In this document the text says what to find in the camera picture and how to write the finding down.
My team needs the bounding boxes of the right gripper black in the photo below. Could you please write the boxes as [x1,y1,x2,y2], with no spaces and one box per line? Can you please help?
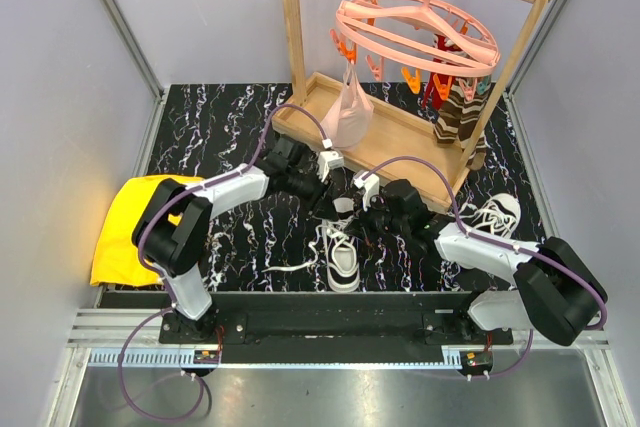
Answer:
[345,192,410,246]

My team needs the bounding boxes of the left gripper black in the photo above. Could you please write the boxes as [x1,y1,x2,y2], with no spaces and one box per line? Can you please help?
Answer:
[284,167,339,222]

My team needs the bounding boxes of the black white sneaker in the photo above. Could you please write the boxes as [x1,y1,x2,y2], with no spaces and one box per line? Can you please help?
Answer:
[265,197,360,293]
[460,193,521,238]

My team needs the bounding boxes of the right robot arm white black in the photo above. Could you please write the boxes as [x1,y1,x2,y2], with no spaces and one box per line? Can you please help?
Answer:
[354,175,608,346]

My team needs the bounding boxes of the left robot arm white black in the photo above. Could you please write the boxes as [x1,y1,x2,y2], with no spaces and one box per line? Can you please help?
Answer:
[131,136,344,343]

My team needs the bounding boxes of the wooden drying rack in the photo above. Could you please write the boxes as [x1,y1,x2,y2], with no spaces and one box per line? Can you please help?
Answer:
[271,0,560,216]

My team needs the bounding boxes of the pink hanging cloth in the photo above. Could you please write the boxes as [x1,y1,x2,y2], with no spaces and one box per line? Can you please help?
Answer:
[321,62,374,150]

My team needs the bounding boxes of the brown striped sock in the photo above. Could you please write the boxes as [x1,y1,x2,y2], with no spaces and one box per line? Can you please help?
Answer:
[434,83,489,148]

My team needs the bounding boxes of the red hanging garment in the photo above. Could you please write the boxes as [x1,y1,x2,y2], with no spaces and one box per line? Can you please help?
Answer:
[422,32,464,111]

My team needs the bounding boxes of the pink round clip hanger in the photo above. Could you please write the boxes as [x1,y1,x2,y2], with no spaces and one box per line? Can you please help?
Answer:
[330,0,501,100]

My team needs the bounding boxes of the yellow cloth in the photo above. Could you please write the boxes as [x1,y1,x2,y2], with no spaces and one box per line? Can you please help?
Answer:
[90,174,203,287]

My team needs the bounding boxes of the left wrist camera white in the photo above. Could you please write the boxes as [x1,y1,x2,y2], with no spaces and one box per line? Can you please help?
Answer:
[317,138,344,183]

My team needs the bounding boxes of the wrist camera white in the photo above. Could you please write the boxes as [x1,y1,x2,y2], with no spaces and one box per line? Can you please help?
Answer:
[317,138,344,183]
[352,170,380,211]

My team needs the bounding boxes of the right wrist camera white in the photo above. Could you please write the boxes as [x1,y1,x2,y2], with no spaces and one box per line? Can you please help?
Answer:
[352,170,380,211]

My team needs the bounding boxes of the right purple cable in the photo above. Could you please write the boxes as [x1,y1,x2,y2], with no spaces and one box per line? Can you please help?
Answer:
[362,155,611,383]

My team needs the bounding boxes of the purple cable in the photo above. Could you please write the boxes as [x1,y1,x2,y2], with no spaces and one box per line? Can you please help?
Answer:
[117,104,331,422]
[362,155,611,383]

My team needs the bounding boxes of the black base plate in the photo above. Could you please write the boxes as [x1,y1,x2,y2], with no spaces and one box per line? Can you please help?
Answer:
[159,292,513,345]

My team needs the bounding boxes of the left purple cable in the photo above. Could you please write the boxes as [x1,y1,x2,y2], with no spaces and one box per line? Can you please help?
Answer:
[117,104,331,422]

